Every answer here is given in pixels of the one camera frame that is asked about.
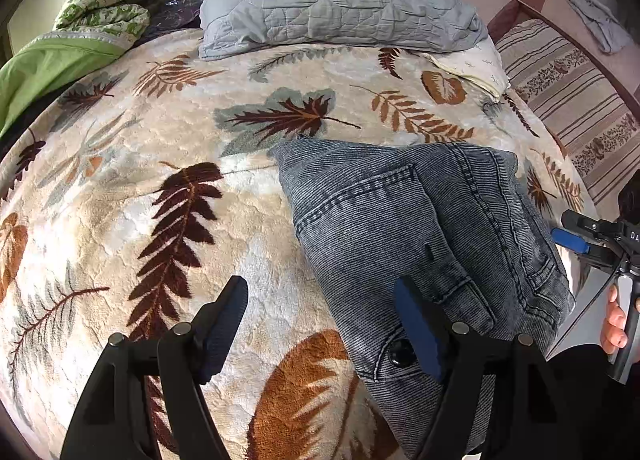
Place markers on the green patterned quilt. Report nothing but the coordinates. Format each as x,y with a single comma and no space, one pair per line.
90,10

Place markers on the dark purple cloth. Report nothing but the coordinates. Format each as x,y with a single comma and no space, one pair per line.
172,15

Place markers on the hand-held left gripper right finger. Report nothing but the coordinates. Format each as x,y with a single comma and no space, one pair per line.
420,335

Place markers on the person's right hand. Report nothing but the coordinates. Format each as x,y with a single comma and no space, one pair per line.
614,320

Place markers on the grey crumpled cloth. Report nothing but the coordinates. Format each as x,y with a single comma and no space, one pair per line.
600,20

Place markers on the person's dark clothing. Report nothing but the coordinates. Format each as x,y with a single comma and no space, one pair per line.
590,410

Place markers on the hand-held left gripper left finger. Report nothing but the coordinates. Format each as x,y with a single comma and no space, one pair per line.
222,335

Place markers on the leaf printed blanket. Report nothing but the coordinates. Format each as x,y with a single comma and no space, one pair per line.
175,150

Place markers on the white printed pillow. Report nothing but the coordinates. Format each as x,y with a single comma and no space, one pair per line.
475,67

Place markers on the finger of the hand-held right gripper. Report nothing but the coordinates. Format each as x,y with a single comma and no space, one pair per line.
570,240
590,226

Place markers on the grey denim pants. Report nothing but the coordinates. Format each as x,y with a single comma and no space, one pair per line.
400,210

